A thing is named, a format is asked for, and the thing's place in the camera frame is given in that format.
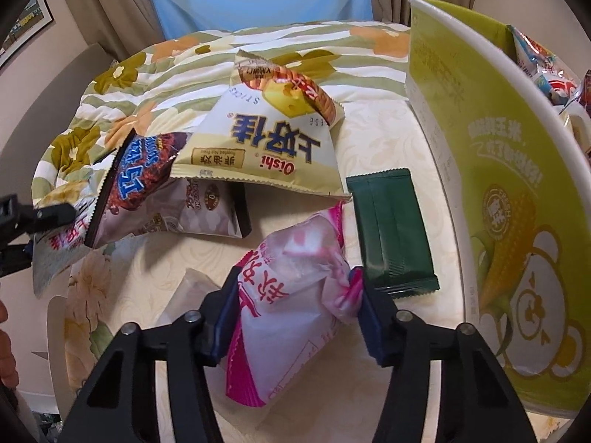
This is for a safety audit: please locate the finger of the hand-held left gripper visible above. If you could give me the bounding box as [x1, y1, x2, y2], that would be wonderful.
[0, 196, 77, 241]
[0, 235, 35, 280]

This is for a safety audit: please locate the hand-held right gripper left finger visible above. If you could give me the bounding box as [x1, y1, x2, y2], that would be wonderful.
[60, 265, 241, 443]

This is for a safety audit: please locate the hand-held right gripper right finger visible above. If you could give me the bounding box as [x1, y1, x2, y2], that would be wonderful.
[348, 265, 539, 443]

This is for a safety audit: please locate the white red snack packet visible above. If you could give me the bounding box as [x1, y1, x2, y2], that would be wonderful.
[31, 180, 109, 298]

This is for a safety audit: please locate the pink white snack packet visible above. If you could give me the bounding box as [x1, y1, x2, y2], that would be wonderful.
[225, 200, 365, 409]

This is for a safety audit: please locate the green cardboard box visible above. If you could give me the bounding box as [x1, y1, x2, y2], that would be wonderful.
[405, 0, 591, 418]

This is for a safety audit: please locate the blue white snack packet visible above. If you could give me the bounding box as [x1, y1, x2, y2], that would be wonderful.
[510, 25, 583, 107]

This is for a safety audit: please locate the person's left hand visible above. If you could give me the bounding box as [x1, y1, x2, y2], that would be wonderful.
[0, 302, 18, 391]

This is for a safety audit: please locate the white floral bed table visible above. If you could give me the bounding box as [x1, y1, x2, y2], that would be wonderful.
[46, 97, 467, 443]

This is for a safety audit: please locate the white translucent packet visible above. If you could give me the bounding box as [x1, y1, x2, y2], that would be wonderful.
[157, 268, 232, 330]

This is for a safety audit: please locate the dark green packet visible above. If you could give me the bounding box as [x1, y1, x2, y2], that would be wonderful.
[345, 167, 439, 293]

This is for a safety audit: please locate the brown purple snack packet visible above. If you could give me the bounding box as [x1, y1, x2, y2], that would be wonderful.
[85, 131, 252, 249]

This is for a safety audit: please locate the grey headboard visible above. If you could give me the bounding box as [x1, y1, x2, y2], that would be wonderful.
[0, 42, 116, 204]

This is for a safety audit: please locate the cream cheese stick packet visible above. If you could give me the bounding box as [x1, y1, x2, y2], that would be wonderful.
[170, 49, 354, 203]

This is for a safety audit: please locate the floral striped blanket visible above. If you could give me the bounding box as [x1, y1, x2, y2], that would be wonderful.
[30, 19, 411, 208]

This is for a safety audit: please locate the wall poster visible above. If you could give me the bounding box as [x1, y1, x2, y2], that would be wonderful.
[0, 0, 55, 70]

